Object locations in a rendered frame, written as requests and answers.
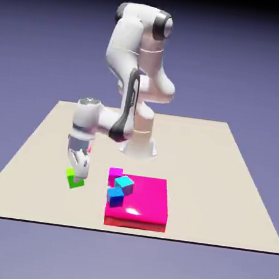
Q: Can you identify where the small green cube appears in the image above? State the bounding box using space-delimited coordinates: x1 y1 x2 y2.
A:
63 167 87 191

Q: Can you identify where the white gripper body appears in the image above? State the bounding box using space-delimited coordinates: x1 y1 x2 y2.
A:
64 146 92 180

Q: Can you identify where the small magenta cube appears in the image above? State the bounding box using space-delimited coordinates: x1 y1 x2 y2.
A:
107 167 124 188

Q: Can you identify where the small blue cube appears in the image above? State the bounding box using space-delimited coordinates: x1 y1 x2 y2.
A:
104 185 126 210

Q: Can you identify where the large pink box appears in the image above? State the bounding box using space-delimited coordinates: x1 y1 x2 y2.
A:
102 171 173 233

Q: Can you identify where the small cyan cube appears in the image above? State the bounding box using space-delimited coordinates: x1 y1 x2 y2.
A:
112 173 136 197

